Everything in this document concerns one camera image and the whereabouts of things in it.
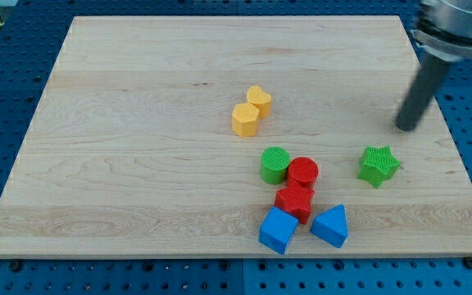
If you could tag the yellow heart block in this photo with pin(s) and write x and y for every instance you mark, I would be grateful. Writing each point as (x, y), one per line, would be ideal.
(260, 99)

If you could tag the wooden board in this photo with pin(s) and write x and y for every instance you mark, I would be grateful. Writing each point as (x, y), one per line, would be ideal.
(130, 153)

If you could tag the blue triangle block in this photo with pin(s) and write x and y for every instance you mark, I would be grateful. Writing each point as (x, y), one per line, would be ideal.
(331, 226)

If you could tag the green star block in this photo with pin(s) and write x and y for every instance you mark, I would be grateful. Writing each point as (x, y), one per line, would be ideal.
(377, 164)

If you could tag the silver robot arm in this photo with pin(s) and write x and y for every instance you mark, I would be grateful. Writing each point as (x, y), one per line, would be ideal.
(443, 29)

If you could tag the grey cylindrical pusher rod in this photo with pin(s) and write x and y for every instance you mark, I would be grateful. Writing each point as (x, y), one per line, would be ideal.
(427, 80)

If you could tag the green cylinder block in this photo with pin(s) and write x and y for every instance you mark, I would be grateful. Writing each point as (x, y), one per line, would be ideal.
(274, 165)

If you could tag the red star block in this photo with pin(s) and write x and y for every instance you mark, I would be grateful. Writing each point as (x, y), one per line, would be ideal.
(296, 201)

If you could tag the yellow hexagon block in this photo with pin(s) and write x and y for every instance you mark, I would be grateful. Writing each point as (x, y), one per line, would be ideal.
(245, 117)

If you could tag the blue cube block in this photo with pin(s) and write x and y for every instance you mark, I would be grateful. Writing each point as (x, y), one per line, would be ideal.
(277, 230)

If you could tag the red cylinder block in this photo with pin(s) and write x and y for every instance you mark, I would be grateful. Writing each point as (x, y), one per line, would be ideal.
(302, 171)

